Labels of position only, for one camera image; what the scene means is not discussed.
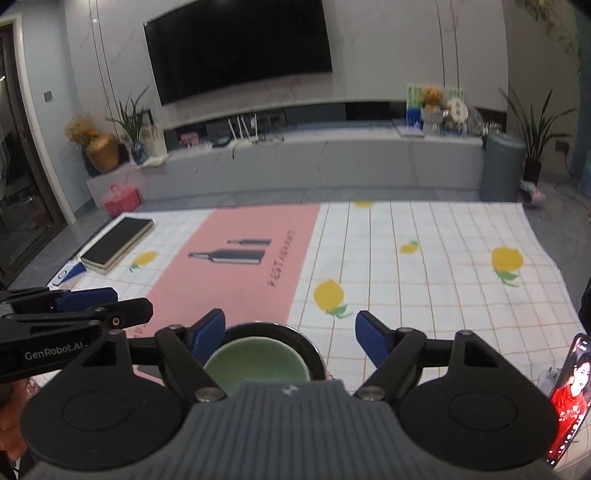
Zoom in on white and blue box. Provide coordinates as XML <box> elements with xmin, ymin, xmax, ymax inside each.
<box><xmin>48</xmin><ymin>260</ymin><xmax>89</xmax><ymax>289</ymax></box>

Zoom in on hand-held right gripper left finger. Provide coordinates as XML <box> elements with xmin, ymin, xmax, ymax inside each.
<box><xmin>62</xmin><ymin>308</ymin><xmax>227</xmax><ymax>402</ymax></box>

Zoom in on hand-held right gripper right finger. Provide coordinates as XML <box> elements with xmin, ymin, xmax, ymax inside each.
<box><xmin>354</xmin><ymin>310</ymin><xmax>518</xmax><ymax>402</ymax></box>

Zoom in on smartphone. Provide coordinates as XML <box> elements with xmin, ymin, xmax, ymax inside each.
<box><xmin>544</xmin><ymin>333</ymin><xmax>591</xmax><ymax>467</ymax></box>

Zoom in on white printed bag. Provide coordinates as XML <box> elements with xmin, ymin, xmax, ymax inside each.
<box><xmin>140</xmin><ymin>110</ymin><xmax>168</xmax><ymax>158</ymax></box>

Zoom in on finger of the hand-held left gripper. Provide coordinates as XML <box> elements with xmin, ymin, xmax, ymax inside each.
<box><xmin>0</xmin><ymin>286</ymin><xmax>119</xmax><ymax>316</ymax></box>
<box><xmin>0</xmin><ymin>297</ymin><xmax>154</xmax><ymax>334</ymax></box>

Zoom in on pink storage box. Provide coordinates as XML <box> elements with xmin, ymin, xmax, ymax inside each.
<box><xmin>102</xmin><ymin>183</ymin><xmax>141</xmax><ymax>219</ymax></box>

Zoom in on black book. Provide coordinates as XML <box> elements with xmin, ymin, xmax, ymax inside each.
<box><xmin>80</xmin><ymin>216</ymin><xmax>154</xmax><ymax>268</ymax></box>

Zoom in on marble TV console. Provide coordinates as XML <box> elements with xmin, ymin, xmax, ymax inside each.
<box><xmin>86</xmin><ymin>124</ymin><xmax>485</xmax><ymax>204</ymax></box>

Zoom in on green bowl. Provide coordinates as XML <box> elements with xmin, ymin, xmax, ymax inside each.
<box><xmin>202</xmin><ymin>336</ymin><xmax>311</xmax><ymax>396</ymax></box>

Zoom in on dried flower bunch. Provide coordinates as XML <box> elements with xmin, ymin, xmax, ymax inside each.
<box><xmin>64</xmin><ymin>115</ymin><xmax>100</xmax><ymax>147</ymax></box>

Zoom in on grey trash bin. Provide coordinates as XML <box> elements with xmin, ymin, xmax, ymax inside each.
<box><xmin>478</xmin><ymin>130</ymin><xmax>526</xmax><ymax>203</ymax></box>

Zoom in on white wrapped basket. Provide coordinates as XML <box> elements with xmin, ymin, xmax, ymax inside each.
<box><xmin>420</xmin><ymin>109</ymin><xmax>445</xmax><ymax>137</ymax></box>

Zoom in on teddy bear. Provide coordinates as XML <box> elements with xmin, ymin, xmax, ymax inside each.
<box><xmin>422</xmin><ymin>86</ymin><xmax>445</xmax><ymax>112</ymax></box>

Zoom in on white notebook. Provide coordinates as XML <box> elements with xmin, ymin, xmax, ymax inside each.
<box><xmin>394</xmin><ymin>120</ymin><xmax>426</xmax><ymax>138</ymax></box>

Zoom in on wall television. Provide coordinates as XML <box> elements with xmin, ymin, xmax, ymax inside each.
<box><xmin>143</xmin><ymin>0</ymin><xmax>334</xmax><ymax>106</ymax></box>

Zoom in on person's left hand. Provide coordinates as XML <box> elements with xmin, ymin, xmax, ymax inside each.
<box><xmin>0</xmin><ymin>378</ymin><xmax>33</xmax><ymax>463</ymax></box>

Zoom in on plant in blue glass vase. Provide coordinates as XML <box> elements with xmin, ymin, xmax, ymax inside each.
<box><xmin>106</xmin><ymin>85</ymin><xmax>151</xmax><ymax>165</ymax></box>

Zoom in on golden vase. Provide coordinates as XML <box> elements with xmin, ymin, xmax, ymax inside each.
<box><xmin>86</xmin><ymin>133</ymin><xmax>121</xmax><ymax>174</ymax></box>

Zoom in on long-leaf potted plant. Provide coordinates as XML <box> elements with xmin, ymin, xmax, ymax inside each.
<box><xmin>498</xmin><ymin>87</ymin><xmax>578</xmax><ymax>188</ymax></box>

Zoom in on cream book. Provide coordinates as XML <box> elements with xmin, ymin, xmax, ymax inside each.
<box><xmin>82</xmin><ymin>226</ymin><xmax>155</xmax><ymax>277</ymax></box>

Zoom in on pink table mat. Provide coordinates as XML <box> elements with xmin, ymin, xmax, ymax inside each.
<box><xmin>133</xmin><ymin>203</ymin><xmax>322</xmax><ymax>384</ymax></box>

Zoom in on dark glass sliding door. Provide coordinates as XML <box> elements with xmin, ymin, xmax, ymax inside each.
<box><xmin>0</xmin><ymin>21</ymin><xmax>77</xmax><ymax>282</ymax></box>

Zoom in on pink slipper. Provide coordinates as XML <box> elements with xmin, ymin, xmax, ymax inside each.
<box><xmin>519</xmin><ymin>178</ymin><xmax>547</xmax><ymax>206</ymax></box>

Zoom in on steel bowl with orange base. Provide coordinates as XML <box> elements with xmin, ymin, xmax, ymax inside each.
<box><xmin>220</xmin><ymin>321</ymin><xmax>327</xmax><ymax>384</ymax></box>

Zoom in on patterned decor plate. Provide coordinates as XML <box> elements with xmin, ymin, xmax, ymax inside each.
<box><xmin>466</xmin><ymin>108</ymin><xmax>486</xmax><ymax>137</ymax></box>

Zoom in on white router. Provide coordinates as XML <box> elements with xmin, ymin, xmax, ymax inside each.
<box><xmin>226</xmin><ymin>113</ymin><xmax>260</xmax><ymax>147</ymax></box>

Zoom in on lemon checkered tablecloth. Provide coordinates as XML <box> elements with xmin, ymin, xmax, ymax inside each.
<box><xmin>28</xmin><ymin>200</ymin><xmax>585</xmax><ymax>444</ymax></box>

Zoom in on hanging vine plant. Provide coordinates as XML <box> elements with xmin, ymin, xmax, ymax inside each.
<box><xmin>514</xmin><ymin>0</ymin><xmax>585</xmax><ymax>73</ymax></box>

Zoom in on white round sign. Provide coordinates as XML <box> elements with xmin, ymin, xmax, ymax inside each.
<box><xmin>446</xmin><ymin>96</ymin><xmax>470</xmax><ymax>122</ymax></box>

